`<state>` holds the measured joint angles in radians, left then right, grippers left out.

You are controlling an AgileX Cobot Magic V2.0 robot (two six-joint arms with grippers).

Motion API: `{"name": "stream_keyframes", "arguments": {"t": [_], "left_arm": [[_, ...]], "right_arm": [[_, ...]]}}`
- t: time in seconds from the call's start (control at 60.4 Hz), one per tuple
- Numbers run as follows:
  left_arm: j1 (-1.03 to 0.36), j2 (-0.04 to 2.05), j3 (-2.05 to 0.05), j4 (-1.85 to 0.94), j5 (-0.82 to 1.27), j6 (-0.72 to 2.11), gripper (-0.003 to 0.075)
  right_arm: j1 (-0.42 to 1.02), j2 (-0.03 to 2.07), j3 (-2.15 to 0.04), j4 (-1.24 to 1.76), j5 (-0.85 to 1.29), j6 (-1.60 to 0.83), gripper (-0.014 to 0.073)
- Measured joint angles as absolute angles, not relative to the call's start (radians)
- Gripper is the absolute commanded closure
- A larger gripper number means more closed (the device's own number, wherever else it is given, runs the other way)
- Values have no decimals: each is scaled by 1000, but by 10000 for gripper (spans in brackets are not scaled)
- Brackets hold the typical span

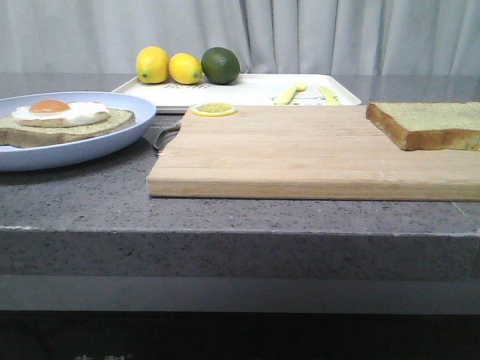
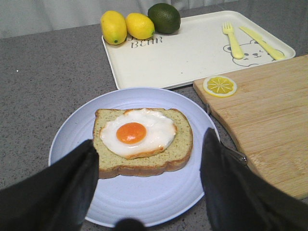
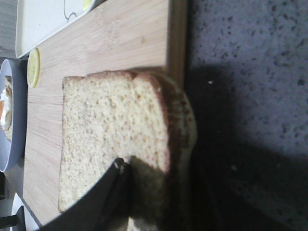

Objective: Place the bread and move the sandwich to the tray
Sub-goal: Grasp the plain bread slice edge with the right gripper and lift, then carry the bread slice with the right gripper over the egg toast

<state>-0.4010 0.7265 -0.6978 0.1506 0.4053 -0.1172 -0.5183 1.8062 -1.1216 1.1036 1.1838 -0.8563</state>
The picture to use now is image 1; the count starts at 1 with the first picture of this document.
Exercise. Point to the bread slice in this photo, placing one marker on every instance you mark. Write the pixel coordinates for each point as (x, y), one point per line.
(21, 136)
(428, 125)

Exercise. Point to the light blue plate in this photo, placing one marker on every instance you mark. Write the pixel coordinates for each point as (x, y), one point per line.
(52, 156)

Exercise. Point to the fried egg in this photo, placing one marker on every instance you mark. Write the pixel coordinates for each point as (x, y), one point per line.
(53, 113)

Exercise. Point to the white serving tray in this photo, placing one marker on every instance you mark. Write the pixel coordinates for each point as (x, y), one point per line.
(255, 89)

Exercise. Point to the lemon slice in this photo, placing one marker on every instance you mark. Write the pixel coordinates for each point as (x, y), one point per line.
(214, 109)

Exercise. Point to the yellow plastic spoon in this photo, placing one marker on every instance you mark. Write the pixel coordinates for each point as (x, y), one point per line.
(285, 97)

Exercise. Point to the wooden cutting board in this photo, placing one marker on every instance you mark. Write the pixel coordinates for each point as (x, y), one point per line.
(305, 152)

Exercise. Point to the green lime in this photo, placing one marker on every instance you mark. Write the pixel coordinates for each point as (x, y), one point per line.
(220, 65)

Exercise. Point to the right yellow lemon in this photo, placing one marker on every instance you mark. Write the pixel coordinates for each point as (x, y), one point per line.
(185, 69)

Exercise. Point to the yellow lemon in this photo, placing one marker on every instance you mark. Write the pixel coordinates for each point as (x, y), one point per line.
(185, 69)
(152, 65)

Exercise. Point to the left yellow lemon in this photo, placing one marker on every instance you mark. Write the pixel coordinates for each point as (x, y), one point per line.
(152, 65)

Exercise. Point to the grey curtain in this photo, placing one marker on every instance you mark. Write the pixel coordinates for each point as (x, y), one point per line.
(439, 38)

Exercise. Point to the metal cutting board handle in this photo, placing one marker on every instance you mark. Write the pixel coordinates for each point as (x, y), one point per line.
(159, 137)

